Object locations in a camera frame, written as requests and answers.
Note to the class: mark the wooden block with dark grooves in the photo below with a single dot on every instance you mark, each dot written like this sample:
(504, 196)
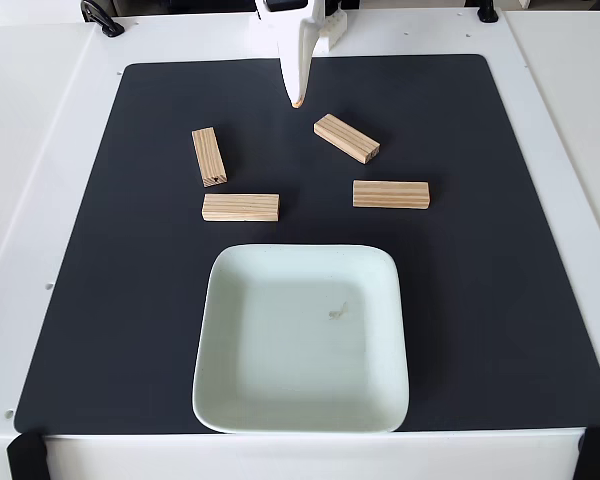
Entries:
(347, 139)

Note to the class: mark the wooden block with dark knot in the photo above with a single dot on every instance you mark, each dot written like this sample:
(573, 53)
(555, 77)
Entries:
(209, 157)

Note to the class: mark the pale green square plate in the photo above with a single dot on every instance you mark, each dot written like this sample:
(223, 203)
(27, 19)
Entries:
(280, 310)

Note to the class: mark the black rubber mat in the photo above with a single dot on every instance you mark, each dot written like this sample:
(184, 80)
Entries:
(130, 300)

